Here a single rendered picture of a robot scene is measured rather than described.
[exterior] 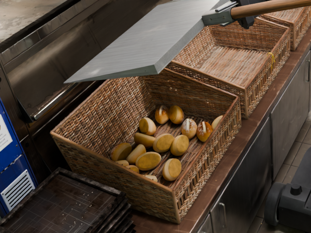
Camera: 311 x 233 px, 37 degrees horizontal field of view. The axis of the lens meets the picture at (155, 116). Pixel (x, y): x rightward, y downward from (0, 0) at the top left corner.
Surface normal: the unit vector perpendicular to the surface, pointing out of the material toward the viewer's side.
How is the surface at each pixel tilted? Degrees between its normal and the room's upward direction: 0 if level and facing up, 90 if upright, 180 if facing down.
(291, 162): 0
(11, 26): 0
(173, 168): 51
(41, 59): 70
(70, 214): 0
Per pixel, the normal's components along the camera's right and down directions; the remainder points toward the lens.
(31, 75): 0.73, -0.10
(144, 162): 0.11, -0.11
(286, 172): -0.17, -0.80
